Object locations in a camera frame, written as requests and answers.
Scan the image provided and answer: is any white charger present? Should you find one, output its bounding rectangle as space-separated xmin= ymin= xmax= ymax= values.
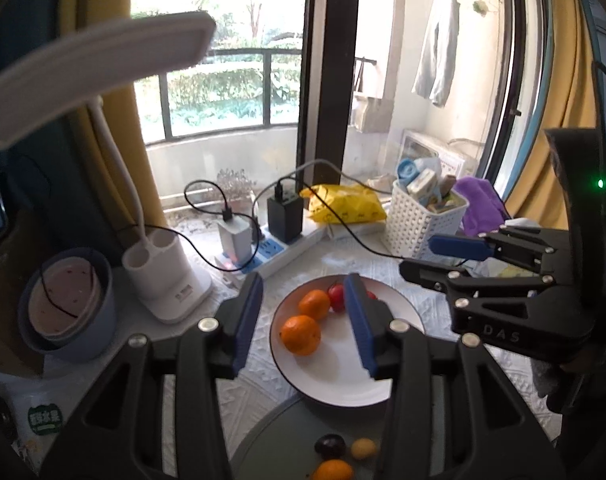
xmin=217 ymin=217 xmax=252 ymax=267

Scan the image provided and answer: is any white balcony appliance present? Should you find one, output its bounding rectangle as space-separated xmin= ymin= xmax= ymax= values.
xmin=399 ymin=130 xmax=480 ymax=177

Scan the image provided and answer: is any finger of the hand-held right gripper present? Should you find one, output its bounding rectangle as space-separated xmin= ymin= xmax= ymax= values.
xmin=399 ymin=259 xmax=556 ymax=306
xmin=429 ymin=226 xmax=558 ymax=263

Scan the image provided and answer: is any white desk lamp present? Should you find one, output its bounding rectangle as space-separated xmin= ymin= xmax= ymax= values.
xmin=0 ymin=11 xmax=218 ymax=324

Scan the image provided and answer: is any clear bag with green label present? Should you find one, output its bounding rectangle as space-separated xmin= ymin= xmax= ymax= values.
xmin=0 ymin=375 xmax=84 ymax=461

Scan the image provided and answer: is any white power strip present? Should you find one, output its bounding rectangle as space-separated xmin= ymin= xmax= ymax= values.
xmin=214 ymin=220 xmax=330 ymax=287

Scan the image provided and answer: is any black charger cable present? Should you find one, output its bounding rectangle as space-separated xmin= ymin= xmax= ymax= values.
xmin=184 ymin=180 xmax=235 ymax=223
xmin=253 ymin=159 xmax=484 ymax=267

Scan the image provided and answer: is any white plate with dark rim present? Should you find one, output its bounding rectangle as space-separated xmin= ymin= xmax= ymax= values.
xmin=269 ymin=274 xmax=426 ymax=408

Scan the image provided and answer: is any white plastic basket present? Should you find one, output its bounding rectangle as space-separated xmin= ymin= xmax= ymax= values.
xmin=381 ymin=178 xmax=470 ymax=261

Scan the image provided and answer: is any dark window frame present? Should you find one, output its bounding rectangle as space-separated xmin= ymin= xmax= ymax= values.
xmin=295 ymin=0 xmax=554 ymax=201

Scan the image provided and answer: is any beige inner bowl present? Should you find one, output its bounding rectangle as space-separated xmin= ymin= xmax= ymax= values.
xmin=27 ymin=255 xmax=103 ymax=347

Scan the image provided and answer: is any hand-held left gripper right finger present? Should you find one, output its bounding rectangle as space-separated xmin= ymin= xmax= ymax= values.
xmin=343 ymin=272 xmax=568 ymax=480

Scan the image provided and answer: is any black balcony railing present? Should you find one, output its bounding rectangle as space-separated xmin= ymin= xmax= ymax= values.
xmin=146 ymin=47 xmax=304 ymax=143

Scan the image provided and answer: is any purple cloth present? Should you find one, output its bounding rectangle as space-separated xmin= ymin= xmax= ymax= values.
xmin=453 ymin=176 xmax=511 ymax=238

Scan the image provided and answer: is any black charger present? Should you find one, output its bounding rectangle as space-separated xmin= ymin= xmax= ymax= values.
xmin=266 ymin=195 xmax=304 ymax=244

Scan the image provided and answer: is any dark purple plum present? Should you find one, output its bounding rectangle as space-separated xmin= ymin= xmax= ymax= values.
xmin=314 ymin=434 xmax=347 ymax=461

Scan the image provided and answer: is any large orange mandarin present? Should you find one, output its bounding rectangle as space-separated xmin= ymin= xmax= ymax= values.
xmin=280 ymin=315 xmax=322 ymax=357
xmin=298 ymin=289 xmax=331 ymax=322

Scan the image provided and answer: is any yellow snack packet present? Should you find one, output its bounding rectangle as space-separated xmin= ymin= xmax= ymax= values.
xmin=300 ymin=183 xmax=387 ymax=225

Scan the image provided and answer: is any cartoon printed carton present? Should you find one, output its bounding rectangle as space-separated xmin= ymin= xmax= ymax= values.
xmin=408 ymin=167 xmax=439 ymax=201

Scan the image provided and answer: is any small tan round fruit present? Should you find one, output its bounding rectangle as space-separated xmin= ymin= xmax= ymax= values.
xmin=351 ymin=437 xmax=377 ymax=462

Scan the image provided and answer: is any small orange mandarin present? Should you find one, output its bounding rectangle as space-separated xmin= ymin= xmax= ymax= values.
xmin=310 ymin=459 xmax=355 ymax=480

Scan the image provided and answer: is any brown cardboard box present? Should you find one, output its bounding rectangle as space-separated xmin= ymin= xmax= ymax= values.
xmin=0 ymin=255 xmax=39 ymax=378

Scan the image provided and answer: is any blue bowl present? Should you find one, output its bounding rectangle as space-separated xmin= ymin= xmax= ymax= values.
xmin=17 ymin=247 xmax=117 ymax=363

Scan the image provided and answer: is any teal curtain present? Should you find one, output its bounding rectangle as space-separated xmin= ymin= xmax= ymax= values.
xmin=0 ymin=0 xmax=84 ymax=271

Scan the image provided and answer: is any dried potted plant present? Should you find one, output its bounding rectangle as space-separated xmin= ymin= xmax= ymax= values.
xmin=216 ymin=168 xmax=257 ymax=213

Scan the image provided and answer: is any round grey mat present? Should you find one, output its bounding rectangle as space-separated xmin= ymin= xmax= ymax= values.
xmin=229 ymin=392 xmax=399 ymax=480

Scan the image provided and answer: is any hanging pale shirt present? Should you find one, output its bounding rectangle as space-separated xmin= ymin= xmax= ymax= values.
xmin=411 ymin=0 xmax=460 ymax=107

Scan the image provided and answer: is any balcony cardboard box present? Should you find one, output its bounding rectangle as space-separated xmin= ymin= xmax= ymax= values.
xmin=349 ymin=92 xmax=395 ymax=133

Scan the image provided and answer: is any white textured tablecloth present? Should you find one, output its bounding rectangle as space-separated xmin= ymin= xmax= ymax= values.
xmin=148 ymin=232 xmax=558 ymax=480

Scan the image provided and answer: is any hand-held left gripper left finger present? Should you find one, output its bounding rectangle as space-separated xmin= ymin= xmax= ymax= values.
xmin=38 ymin=272 xmax=265 ymax=480

